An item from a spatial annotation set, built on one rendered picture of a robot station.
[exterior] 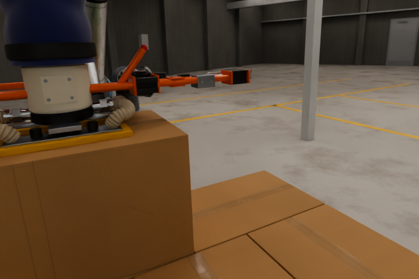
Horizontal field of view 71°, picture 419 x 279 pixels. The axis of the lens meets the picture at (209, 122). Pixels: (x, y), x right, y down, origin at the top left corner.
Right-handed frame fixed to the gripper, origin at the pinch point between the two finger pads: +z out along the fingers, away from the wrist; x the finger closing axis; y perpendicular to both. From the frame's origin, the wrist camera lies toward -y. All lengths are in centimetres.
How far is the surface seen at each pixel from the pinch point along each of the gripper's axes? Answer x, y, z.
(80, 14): 20.9, 19.9, 5.7
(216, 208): -53, -23, 1
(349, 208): -107, -150, -29
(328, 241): -53, -44, 38
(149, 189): -27.2, 9.3, 20.8
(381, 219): -108, -156, -9
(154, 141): -13.4, 6.8, 21.0
